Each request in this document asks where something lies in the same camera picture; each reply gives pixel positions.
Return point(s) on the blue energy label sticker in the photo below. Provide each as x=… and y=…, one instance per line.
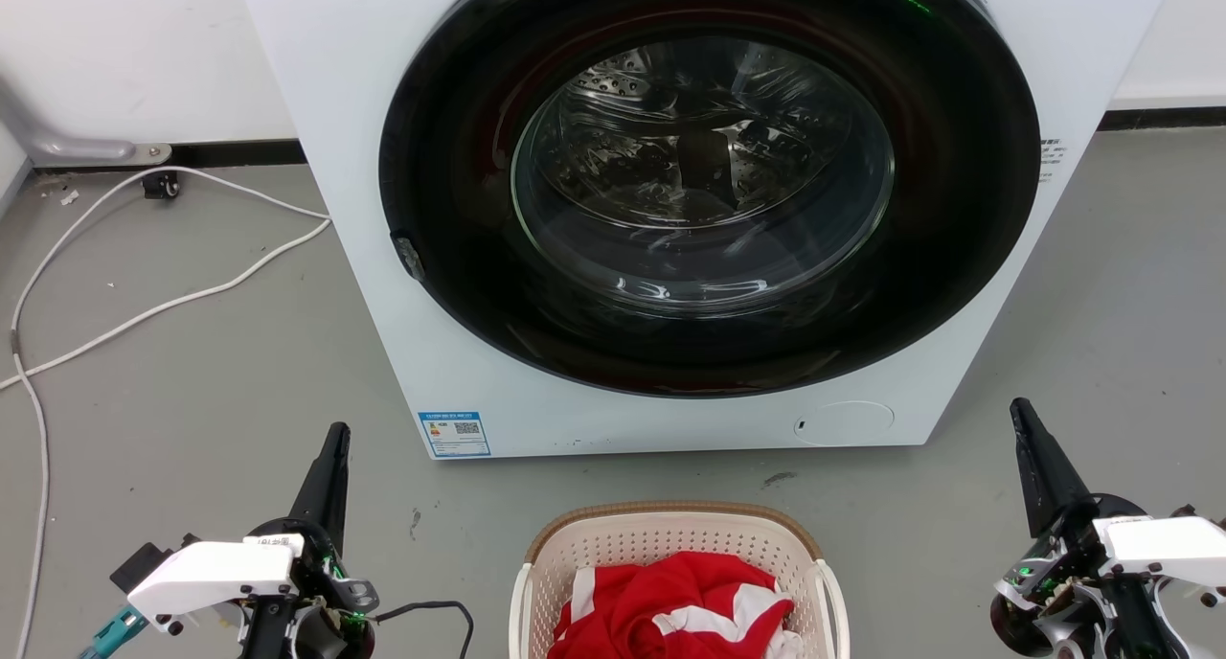
x=454, y=434

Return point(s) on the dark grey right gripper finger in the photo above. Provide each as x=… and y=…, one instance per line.
x=1046, y=477

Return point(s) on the black round washer door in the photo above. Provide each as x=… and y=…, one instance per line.
x=460, y=209

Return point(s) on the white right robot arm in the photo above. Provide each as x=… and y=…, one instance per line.
x=1169, y=544

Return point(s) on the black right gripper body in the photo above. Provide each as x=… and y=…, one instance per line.
x=1063, y=582

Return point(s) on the cream plastic laundry basket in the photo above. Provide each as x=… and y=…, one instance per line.
x=670, y=534

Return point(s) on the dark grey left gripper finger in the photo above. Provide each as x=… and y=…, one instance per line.
x=326, y=487

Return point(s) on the red and white garment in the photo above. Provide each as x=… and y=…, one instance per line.
x=670, y=602

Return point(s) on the white front-load washing machine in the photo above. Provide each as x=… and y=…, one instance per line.
x=316, y=84

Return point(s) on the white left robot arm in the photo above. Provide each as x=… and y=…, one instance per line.
x=206, y=578

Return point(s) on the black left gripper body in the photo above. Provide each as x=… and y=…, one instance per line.
x=326, y=592

